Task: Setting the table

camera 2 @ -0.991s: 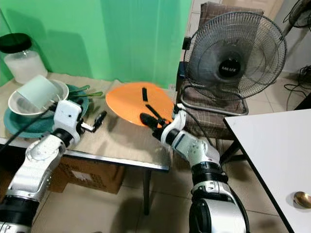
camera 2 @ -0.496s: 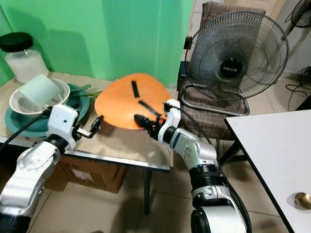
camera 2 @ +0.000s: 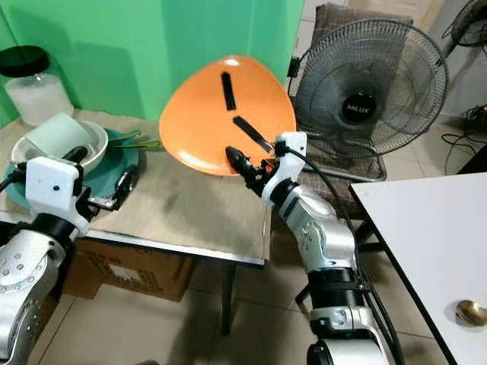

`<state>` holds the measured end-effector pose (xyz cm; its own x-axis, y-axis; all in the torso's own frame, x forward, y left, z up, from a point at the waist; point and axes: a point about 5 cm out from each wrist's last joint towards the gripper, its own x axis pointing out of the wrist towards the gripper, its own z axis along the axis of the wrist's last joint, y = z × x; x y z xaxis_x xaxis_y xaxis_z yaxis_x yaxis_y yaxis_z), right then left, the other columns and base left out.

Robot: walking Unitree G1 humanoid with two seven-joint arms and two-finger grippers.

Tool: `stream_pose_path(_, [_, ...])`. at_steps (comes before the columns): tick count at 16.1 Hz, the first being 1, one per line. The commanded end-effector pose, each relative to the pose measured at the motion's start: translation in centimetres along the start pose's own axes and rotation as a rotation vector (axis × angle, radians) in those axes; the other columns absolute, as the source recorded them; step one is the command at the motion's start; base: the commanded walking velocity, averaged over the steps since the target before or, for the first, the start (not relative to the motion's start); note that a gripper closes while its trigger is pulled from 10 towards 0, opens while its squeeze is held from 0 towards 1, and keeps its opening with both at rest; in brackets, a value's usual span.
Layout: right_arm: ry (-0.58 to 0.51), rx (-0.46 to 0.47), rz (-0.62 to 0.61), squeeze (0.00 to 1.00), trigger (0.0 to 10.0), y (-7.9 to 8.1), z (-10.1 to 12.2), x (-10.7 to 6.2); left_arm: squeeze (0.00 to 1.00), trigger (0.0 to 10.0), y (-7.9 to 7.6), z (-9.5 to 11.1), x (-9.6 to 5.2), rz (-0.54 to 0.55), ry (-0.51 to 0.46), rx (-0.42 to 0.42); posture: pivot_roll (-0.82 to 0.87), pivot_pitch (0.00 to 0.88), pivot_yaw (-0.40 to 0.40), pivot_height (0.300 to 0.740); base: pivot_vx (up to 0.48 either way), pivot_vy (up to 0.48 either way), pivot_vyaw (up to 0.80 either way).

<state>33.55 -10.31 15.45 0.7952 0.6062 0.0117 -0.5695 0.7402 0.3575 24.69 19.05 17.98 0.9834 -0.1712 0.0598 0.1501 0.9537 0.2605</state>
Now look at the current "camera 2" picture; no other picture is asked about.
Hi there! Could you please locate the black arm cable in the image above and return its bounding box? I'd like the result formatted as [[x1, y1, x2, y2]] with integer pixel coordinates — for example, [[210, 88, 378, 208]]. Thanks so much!
[[289, 147, 406, 365], [0, 166, 33, 192]]

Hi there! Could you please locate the orange oval plate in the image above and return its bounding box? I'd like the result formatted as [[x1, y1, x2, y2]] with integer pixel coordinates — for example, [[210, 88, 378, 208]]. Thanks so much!
[[159, 55, 298, 177]]

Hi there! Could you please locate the green backdrop cloth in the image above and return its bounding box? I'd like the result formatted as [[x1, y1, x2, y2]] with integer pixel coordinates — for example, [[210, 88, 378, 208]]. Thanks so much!
[[0, 0, 307, 129]]

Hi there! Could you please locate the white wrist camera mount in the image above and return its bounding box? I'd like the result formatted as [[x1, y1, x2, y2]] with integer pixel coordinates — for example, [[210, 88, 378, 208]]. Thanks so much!
[[25, 156, 84, 221], [261, 131, 309, 205]]

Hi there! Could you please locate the teal round plate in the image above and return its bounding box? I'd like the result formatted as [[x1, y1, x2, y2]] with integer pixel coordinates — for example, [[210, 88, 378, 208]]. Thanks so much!
[[5, 128, 140, 211]]

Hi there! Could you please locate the brass round knob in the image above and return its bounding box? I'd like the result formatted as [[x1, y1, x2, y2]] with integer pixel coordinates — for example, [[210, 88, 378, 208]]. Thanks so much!
[[457, 300, 487, 327]]

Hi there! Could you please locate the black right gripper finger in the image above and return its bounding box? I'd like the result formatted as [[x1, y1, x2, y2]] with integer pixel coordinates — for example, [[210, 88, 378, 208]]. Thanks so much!
[[225, 147, 256, 177], [233, 116, 275, 151]]

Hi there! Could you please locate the plain brown cardboard box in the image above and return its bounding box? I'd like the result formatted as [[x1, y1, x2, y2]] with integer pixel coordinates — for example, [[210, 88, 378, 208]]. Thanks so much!
[[62, 240, 196, 303]]

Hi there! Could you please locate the black Milux floor fan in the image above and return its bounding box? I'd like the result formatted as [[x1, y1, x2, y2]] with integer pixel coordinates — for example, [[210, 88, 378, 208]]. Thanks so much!
[[289, 19, 450, 185]]

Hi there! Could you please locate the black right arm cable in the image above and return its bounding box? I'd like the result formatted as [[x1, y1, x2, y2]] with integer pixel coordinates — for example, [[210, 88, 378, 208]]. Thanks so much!
[[289, 147, 406, 365]]

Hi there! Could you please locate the green plastic spoon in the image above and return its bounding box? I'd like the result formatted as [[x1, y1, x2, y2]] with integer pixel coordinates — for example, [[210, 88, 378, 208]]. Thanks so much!
[[110, 129, 142, 144]]

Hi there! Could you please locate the white bowl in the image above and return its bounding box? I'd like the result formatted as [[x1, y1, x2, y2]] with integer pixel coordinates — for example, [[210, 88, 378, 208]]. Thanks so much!
[[11, 120, 110, 173]]

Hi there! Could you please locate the small dark fan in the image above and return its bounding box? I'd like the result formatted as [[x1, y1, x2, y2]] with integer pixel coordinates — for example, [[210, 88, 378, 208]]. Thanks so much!
[[449, 0, 487, 48]]

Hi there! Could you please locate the mint green cup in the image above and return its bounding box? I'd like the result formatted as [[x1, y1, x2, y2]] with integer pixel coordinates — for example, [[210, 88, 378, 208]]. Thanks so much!
[[27, 113, 97, 160]]

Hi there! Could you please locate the white table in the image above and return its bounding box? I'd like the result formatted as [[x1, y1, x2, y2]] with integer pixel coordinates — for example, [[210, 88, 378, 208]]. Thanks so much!
[[297, 173, 487, 365]]

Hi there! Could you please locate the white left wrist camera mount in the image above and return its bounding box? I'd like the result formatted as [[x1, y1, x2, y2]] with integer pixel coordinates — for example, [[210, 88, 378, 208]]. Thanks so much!
[[25, 156, 84, 221]]

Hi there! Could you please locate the glass jar with black lid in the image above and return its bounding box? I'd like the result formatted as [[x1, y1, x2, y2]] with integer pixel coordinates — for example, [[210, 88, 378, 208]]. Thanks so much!
[[0, 46, 75, 126]]

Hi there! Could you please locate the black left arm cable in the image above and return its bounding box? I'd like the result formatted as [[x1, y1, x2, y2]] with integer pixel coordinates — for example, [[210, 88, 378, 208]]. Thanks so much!
[[0, 166, 33, 192]]

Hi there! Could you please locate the black floor cable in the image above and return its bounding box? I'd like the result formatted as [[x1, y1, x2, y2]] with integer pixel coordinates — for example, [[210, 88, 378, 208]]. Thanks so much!
[[440, 105, 487, 157]]

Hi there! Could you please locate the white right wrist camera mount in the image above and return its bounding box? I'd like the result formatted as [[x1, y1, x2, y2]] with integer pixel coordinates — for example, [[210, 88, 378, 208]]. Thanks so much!
[[261, 131, 309, 205]]

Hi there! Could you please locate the green plastic fork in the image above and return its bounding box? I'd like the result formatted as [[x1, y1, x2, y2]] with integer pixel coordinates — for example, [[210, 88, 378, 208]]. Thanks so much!
[[126, 139, 165, 151]]

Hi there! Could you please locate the wood-top metal-leg table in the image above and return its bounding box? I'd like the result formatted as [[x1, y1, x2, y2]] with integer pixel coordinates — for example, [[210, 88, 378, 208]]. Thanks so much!
[[0, 110, 273, 337]]

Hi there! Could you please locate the brown woven chair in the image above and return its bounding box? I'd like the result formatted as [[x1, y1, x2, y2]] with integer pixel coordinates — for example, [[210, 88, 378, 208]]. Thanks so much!
[[312, 2, 390, 39]]

